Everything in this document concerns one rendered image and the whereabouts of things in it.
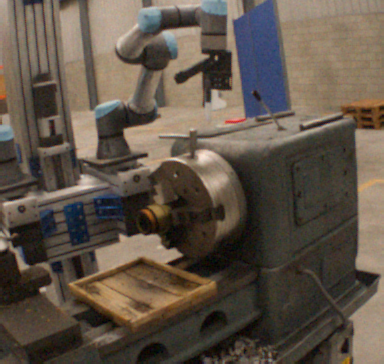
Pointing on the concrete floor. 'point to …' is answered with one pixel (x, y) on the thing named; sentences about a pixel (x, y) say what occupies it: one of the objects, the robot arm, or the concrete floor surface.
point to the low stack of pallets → (366, 112)
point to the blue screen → (262, 59)
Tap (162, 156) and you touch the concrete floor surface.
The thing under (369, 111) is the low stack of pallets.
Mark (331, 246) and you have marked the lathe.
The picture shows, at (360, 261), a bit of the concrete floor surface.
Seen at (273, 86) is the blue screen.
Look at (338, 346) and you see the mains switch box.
